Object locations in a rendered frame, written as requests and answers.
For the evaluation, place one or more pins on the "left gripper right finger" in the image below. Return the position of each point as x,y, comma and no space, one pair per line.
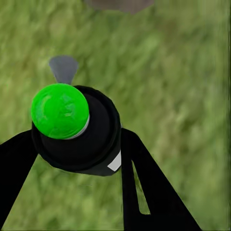
168,212

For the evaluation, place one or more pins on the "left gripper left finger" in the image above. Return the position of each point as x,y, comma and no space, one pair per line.
17,155

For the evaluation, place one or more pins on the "pesticide atomizer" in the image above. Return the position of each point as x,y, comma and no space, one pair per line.
76,128

